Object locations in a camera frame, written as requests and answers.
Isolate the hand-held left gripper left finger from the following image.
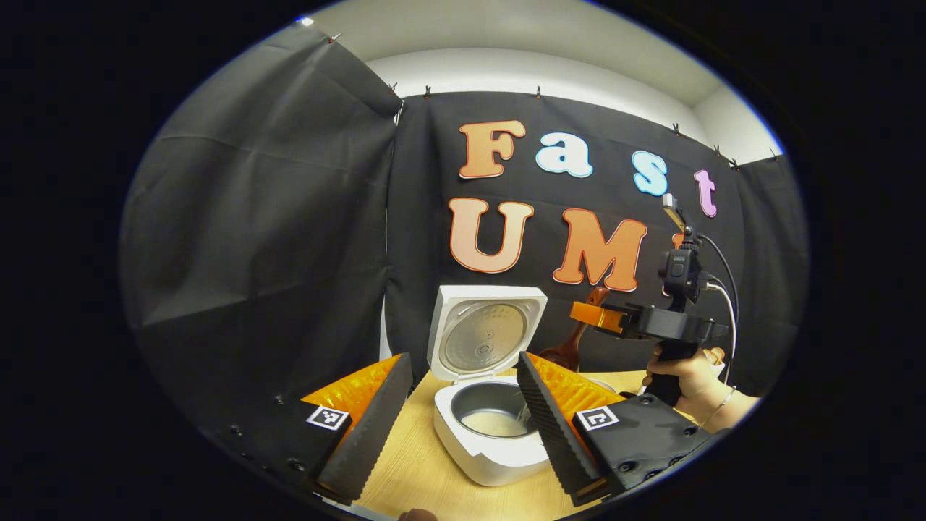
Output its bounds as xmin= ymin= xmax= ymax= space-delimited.
xmin=206 ymin=353 xmax=412 ymax=506

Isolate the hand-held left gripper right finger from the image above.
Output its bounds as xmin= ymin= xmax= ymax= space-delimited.
xmin=515 ymin=352 xmax=724 ymax=507

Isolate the brown wooden spoon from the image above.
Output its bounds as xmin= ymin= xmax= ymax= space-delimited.
xmin=539 ymin=287 xmax=611 ymax=372

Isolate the white rice cooker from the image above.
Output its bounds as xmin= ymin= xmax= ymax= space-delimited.
xmin=427 ymin=284 xmax=554 ymax=487

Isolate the black backdrop cloth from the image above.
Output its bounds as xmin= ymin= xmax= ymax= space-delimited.
xmin=119 ymin=22 xmax=810 ymax=464

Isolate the row of cloth clips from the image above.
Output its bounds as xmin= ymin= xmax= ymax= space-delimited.
xmin=329 ymin=33 xmax=781 ymax=171

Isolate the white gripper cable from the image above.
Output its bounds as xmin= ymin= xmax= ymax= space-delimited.
xmin=705 ymin=281 xmax=738 ymax=381

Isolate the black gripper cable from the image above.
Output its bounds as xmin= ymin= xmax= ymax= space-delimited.
xmin=697 ymin=234 xmax=740 ymax=319

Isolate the thin wrist bracelet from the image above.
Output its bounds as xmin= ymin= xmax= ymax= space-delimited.
xmin=697 ymin=386 xmax=736 ymax=429

